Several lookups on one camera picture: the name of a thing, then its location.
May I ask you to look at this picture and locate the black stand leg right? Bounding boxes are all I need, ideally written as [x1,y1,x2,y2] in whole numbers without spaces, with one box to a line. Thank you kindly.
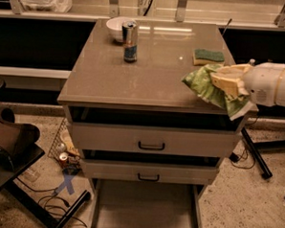
[241,129,285,180]

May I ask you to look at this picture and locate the bottom open drawer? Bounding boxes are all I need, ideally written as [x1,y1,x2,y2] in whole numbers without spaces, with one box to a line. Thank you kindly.
[89,180,202,228]

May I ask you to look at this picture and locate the black cable bundle right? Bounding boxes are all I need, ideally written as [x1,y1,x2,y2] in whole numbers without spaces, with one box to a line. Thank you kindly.
[228,146,257,171]

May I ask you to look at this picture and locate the blue tape cross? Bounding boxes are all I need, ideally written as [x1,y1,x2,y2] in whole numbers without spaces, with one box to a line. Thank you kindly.
[55,174,75,194]

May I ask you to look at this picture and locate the green jalapeno chip bag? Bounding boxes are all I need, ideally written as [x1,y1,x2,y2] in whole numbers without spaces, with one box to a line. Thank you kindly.
[182,64,254,121]

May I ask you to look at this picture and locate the grey drawer cabinet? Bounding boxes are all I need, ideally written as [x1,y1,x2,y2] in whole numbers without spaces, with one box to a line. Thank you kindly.
[58,20,246,219]

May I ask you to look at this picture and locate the red soda can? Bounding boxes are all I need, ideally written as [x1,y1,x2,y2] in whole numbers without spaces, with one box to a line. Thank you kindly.
[58,152,69,168]

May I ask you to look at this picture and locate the top grey drawer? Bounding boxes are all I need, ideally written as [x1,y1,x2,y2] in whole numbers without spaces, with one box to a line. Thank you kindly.
[67,122,241,158]

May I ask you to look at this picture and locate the black cables on floor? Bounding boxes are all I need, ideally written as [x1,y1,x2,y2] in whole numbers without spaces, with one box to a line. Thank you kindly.
[13,175,91,228]

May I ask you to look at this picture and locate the clear water bottle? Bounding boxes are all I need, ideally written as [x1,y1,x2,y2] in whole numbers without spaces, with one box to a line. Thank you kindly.
[249,58,255,66]

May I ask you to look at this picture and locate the middle grey drawer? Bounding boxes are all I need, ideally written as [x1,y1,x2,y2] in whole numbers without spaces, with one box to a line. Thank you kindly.
[80,159,219,185]

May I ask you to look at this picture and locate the wire basket on floor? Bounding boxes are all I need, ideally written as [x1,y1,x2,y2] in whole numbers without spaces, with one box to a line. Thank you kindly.
[48,119,80,169]

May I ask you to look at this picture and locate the silver can in basket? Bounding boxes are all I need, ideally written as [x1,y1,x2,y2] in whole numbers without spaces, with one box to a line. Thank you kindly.
[56,143,66,152]

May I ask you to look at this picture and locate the white bowl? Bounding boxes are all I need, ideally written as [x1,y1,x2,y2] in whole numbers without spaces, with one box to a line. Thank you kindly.
[106,17,134,42]

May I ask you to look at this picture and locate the grey drawer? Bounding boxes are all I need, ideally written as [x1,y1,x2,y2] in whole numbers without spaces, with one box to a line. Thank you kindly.
[67,122,241,158]
[80,159,219,185]

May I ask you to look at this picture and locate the silver blue energy drink can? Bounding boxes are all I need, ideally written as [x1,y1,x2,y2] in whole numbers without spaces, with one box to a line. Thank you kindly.
[121,20,139,62]

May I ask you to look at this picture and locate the green yellow sponge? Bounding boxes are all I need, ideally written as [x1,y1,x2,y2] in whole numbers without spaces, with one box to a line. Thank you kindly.
[193,49,225,65]

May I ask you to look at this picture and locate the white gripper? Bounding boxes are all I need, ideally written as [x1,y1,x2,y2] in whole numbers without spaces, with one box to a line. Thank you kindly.
[210,63,285,106]

